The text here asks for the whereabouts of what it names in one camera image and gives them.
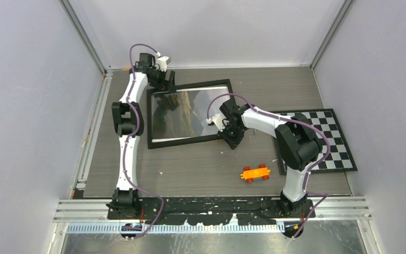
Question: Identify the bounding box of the orange toy car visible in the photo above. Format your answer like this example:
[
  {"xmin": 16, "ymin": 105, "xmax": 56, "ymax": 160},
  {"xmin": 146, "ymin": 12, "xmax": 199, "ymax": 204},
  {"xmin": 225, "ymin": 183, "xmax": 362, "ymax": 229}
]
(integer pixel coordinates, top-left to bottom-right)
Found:
[{"xmin": 240, "ymin": 164, "xmax": 271, "ymax": 183}]

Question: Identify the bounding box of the black white checkerboard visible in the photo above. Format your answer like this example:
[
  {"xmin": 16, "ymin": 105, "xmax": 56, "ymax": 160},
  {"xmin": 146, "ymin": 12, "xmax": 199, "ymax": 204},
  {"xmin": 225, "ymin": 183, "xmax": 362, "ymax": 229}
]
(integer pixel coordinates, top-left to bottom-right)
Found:
[{"xmin": 275, "ymin": 108, "xmax": 358, "ymax": 174}]

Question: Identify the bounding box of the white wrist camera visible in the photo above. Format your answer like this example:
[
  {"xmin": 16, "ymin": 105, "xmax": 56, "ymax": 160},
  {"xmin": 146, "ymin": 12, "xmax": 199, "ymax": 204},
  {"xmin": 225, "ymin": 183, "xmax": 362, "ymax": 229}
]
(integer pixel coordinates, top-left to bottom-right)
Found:
[
  {"xmin": 206, "ymin": 113, "xmax": 229, "ymax": 132},
  {"xmin": 155, "ymin": 52, "xmax": 171, "ymax": 72}
]

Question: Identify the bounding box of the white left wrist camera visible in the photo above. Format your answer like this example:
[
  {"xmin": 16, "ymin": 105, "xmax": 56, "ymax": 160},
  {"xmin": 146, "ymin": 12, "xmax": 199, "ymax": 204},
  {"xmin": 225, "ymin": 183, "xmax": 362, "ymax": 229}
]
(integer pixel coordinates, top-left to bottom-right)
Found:
[{"xmin": 155, "ymin": 52, "xmax": 171, "ymax": 72}]

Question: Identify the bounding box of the black picture frame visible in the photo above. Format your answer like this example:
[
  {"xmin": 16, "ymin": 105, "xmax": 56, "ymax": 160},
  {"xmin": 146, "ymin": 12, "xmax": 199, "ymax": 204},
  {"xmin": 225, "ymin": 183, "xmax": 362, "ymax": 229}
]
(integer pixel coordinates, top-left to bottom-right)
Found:
[{"xmin": 146, "ymin": 79, "xmax": 233, "ymax": 149}]

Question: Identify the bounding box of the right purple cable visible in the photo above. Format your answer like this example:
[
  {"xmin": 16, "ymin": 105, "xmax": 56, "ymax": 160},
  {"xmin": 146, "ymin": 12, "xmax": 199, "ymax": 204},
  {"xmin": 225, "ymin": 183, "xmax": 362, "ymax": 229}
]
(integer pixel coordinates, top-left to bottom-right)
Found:
[{"xmin": 206, "ymin": 93, "xmax": 331, "ymax": 240}]

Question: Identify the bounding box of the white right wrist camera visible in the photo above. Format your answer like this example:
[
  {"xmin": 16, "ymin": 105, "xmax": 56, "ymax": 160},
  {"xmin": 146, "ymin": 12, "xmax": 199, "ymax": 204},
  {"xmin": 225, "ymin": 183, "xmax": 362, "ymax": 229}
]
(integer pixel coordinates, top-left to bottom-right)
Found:
[{"xmin": 206, "ymin": 113, "xmax": 229, "ymax": 132}]

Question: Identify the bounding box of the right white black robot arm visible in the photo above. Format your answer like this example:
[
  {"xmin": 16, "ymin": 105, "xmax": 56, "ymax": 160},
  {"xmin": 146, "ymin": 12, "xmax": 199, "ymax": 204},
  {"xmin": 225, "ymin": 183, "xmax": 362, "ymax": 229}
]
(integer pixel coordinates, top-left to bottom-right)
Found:
[{"xmin": 206, "ymin": 98, "xmax": 323, "ymax": 217}]

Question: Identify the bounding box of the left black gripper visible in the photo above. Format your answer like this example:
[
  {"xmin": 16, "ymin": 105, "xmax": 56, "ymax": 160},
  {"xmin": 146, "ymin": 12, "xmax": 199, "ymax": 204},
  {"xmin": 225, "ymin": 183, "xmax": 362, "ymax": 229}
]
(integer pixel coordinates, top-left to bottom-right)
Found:
[{"xmin": 150, "ymin": 67, "xmax": 177, "ymax": 93}]

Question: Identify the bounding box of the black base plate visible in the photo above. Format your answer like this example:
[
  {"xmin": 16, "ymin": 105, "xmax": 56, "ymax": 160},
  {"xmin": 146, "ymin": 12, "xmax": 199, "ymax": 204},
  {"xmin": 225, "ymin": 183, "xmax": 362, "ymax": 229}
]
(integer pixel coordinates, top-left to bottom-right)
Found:
[{"xmin": 107, "ymin": 196, "xmax": 313, "ymax": 226}]

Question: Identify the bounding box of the aluminium rail front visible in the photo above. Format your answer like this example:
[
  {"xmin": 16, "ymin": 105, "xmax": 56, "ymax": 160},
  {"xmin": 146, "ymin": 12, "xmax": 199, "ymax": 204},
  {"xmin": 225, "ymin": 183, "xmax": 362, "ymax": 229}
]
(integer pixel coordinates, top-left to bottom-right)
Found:
[{"xmin": 53, "ymin": 196, "xmax": 372, "ymax": 225}]

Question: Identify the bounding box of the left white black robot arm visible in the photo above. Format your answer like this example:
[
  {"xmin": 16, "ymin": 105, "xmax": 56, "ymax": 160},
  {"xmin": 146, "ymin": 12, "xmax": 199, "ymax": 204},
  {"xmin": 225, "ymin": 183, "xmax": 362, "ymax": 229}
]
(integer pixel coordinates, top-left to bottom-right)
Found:
[{"xmin": 108, "ymin": 52, "xmax": 176, "ymax": 219}]

